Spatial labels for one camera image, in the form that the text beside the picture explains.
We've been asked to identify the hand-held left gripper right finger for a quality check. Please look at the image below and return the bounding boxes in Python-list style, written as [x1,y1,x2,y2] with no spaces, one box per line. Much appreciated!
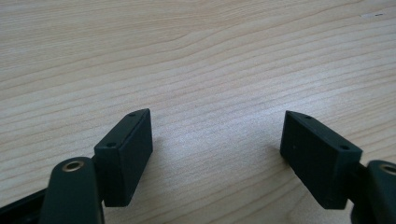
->
[279,109,364,210]

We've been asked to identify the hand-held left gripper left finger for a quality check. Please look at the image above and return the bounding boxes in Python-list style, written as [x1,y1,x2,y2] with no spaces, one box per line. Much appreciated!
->
[93,107,154,208]

